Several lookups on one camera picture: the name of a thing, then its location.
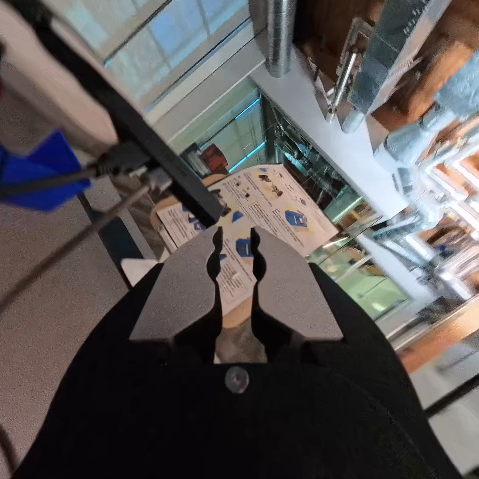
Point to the black usb hub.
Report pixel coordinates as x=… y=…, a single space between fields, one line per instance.
x=161 y=157

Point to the instruction sheet on stand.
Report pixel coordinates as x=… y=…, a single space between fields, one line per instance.
x=235 y=316

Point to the cluster of silver ceiling ducts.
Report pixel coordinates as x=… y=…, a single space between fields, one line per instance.
x=278 y=37

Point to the blue storage bin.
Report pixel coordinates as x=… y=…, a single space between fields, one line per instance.
x=52 y=157

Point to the printed instruction sheet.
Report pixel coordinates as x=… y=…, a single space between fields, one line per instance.
x=284 y=209

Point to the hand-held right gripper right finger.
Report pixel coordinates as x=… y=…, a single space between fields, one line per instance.
x=292 y=295

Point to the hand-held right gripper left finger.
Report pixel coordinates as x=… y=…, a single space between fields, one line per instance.
x=179 y=292

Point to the red crate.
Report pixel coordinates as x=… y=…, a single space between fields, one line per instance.
x=216 y=159

